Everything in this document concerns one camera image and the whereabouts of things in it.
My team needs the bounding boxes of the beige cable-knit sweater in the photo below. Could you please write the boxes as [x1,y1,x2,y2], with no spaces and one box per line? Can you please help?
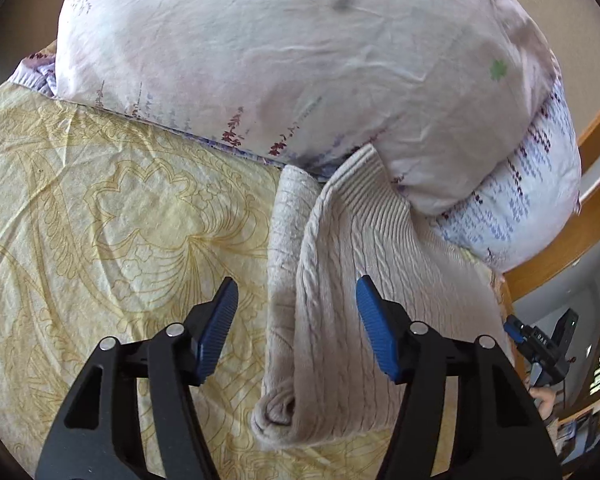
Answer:
[250,143,512,452]

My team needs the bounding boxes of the person's right hand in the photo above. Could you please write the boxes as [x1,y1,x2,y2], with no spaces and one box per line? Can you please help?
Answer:
[528,387,556,420]

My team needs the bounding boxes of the white lavender-print pillow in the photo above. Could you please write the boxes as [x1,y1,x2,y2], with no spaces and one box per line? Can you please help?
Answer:
[429,77,581,272]

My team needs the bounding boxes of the yellow patterned bed sheet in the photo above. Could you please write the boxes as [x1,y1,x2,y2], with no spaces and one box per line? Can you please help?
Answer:
[0,41,516,480]

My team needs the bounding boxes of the pink floral pillow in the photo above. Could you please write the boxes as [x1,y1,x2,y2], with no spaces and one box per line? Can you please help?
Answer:
[55,0,556,214]

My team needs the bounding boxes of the wooden headboard frame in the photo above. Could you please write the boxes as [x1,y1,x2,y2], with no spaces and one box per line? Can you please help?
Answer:
[501,111,600,304]

